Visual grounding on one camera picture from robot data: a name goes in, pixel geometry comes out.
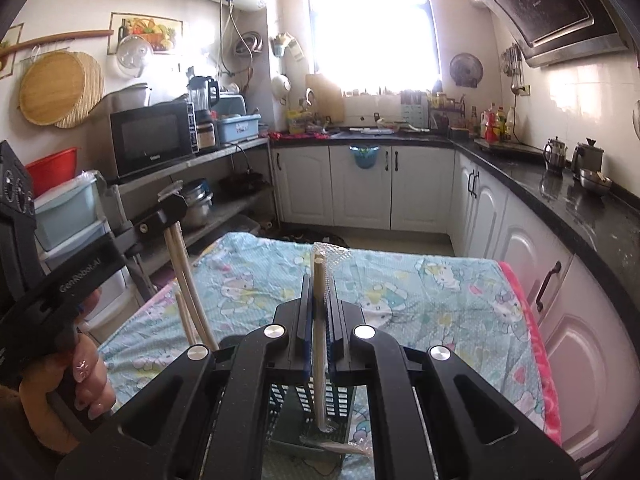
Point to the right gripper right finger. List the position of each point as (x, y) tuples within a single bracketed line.
[(431, 415)]

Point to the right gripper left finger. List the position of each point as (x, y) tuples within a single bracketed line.
[(205, 416)]

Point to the chopsticks pair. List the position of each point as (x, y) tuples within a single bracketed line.
[(324, 260), (192, 313)]

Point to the pink towel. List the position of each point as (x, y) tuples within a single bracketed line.
[(547, 416)]

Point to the plastic drawer tower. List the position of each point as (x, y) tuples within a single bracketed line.
[(70, 217)]

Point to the red plastic basin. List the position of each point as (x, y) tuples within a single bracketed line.
[(52, 170)]

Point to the white base cabinets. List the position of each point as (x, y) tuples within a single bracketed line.
[(576, 256)]

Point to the green plastic utensil basket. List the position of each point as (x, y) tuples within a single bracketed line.
[(292, 427)]

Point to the Hello Kitty table cloth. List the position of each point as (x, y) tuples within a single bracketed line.
[(474, 307)]

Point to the steel pots stack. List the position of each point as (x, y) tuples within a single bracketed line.
[(199, 199)]

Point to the black microwave oven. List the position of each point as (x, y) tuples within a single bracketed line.
[(123, 144)]

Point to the round bamboo tray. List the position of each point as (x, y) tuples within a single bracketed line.
[(60, 89)]

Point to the metal shelf rack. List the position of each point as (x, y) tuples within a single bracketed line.
[(217, 186)]

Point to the blue plastic box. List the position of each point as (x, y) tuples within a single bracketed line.
[(234, 123)]

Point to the black blender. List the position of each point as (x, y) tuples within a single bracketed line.
[(203, 94)]

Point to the steel bowl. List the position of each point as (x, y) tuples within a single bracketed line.
[(595, 182)]

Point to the fruit picture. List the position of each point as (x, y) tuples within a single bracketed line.
[(162, 34)]

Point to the steel kettle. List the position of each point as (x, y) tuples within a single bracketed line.
[(554, 155)]

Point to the dark teapot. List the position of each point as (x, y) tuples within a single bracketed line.
[(586, 156)]

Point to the blue hanging bin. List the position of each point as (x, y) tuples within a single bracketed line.
[(364, 156)]

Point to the condiment bottles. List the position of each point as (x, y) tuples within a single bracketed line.
[(497, 124)]

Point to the wooden cutting board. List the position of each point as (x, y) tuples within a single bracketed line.
[(328, 98)]

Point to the black range hood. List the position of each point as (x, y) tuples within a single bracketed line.
[(555, 31)]

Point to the wall exhaust fan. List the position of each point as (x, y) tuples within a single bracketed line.
[(466, 70)]

